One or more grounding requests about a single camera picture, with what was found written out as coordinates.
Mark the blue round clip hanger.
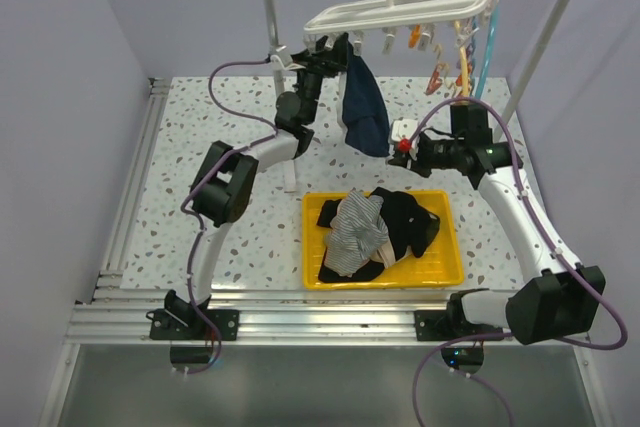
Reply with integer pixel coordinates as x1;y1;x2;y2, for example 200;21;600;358
469;0;499;99

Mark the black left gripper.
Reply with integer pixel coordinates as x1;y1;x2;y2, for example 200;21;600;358
288;33;347;124

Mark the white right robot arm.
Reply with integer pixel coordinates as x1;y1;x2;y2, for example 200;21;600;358
388;98;606;345

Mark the white rectangular clip hanger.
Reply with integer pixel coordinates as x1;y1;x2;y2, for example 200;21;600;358
304;0;498;47

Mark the grey striped underwear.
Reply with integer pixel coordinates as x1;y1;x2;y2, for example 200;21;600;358
322;188;390;277

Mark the black underwear beige waistband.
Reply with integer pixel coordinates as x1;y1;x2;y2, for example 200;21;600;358
371;187;440;268

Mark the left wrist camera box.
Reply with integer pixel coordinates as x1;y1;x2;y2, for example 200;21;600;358
268;45;305;72

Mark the yellow round clip hanger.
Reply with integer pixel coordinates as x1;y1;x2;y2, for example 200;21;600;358
402;0;474;98

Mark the navy blue underwear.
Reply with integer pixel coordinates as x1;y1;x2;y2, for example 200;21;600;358
337;42;390;158

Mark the yellow plastic tray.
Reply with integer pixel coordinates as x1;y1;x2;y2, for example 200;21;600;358
301;190;464;290

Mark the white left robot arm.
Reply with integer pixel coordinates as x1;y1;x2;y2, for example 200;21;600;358
146;34;349;341

